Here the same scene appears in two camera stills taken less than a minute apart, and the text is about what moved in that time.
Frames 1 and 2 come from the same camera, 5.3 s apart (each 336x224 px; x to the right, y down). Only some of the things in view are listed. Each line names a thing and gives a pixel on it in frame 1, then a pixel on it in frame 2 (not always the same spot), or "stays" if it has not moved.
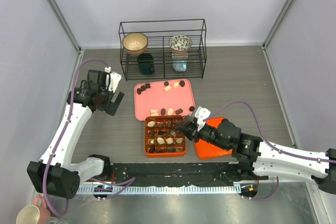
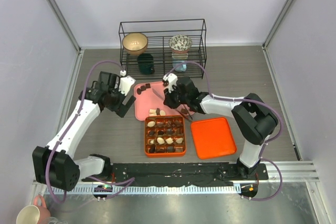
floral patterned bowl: (180, 44) stays
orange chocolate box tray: (161, 138) stays
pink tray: (161, 98) stays
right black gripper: (188, 127) to (169, 100)
